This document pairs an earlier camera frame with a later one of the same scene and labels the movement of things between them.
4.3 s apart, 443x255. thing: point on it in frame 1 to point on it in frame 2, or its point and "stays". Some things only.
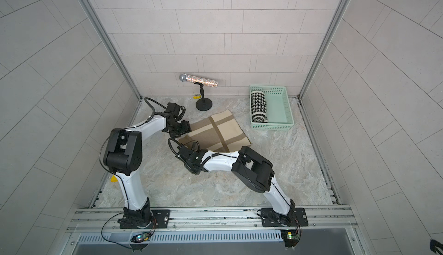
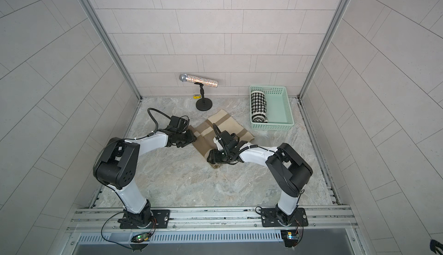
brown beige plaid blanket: x=220 y=132 stays
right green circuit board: x=291 y=237 stays
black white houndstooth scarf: x=259 y=108 stays
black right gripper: x=189 y=167 to x=215 y=157
